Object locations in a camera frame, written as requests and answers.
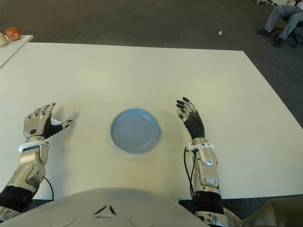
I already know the red-brown round bread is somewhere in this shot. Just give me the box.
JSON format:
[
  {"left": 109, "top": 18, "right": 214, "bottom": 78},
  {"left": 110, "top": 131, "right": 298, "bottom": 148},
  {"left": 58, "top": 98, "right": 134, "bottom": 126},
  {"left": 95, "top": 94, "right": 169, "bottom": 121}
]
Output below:
[{"left": 3, "top": 27, "right": 22, "bottom": 41}]

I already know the black office chair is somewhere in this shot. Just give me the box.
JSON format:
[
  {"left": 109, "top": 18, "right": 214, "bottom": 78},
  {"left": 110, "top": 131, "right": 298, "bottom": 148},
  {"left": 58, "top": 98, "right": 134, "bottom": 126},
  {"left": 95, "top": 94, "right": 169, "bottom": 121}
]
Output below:
[{"left": 274, "top": 14, "right": 303, "bottom": 48}]

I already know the seated person in jeans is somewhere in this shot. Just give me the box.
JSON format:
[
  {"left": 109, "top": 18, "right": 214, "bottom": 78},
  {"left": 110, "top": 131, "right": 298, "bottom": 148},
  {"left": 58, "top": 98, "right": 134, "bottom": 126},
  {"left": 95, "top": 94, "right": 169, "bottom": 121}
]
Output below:
[{"left": 256, "top": 0, "right": 303, "bottom": 47}]

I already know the white side table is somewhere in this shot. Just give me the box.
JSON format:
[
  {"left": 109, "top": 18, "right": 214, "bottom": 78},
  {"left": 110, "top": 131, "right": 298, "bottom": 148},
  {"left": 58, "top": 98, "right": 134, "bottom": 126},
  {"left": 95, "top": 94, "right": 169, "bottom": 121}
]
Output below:
[{"left": 0, "top": 35, "right": 34, "bottom": 69}]

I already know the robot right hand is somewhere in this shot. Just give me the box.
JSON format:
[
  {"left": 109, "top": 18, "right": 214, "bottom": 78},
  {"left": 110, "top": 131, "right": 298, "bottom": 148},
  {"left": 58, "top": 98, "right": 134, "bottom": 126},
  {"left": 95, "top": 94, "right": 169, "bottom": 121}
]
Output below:
[{"left": 175, "top": 96, "right": 206, "bottom": 140}]

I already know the grey robot torso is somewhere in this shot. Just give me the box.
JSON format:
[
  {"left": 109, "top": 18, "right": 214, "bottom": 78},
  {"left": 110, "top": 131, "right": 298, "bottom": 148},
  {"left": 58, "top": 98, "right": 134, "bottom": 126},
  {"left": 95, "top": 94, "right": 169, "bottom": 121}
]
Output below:
[{"left": 0, "top": 186, "right": 211, "bottom": 227}]

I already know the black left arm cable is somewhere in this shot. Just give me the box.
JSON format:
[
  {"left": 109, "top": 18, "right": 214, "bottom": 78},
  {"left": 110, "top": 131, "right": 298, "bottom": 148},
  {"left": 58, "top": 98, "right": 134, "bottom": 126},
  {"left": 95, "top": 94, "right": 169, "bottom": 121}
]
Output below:
[{"left": 33, "top": 177, "right": 54, "bottom": 201}]

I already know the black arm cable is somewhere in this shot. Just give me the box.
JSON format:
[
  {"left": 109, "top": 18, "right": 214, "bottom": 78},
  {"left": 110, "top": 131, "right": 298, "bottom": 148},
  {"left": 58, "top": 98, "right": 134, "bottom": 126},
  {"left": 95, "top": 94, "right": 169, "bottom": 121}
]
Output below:
[
  {"left": 183, "top": 146, "right": 197, "bottom": 197},
  {"left": 33, "top": 177, "right": 54, "bottom": 201}
]

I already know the white charger block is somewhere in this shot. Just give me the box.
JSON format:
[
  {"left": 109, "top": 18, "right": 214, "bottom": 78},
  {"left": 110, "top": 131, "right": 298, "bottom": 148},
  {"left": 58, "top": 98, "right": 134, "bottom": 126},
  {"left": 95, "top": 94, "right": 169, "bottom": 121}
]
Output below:
[{"left": 51, "top": 106, "right": 80, "bottom": 125}]

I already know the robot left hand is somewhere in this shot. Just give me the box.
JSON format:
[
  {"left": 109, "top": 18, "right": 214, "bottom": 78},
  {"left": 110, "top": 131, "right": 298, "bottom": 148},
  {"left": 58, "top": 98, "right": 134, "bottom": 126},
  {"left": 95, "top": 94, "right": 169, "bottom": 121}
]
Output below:
[{"left": 23, "top": 102, "right": 74, "bottom": 140}]

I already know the blue round plate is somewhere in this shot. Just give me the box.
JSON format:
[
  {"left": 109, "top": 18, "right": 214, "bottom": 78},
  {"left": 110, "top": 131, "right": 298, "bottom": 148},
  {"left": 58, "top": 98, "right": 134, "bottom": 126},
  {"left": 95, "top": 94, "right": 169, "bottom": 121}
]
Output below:
[{"left": 110, "top": 108, "right": 161, "bottom": 154}]

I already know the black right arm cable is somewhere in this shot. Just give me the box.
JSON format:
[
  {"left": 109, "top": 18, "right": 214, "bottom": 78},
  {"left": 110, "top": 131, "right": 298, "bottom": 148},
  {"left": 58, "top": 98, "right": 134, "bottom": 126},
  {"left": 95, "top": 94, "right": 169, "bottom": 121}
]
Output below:
[{"left": 183, "top": 146, "right": 197, "bottom": 197}]

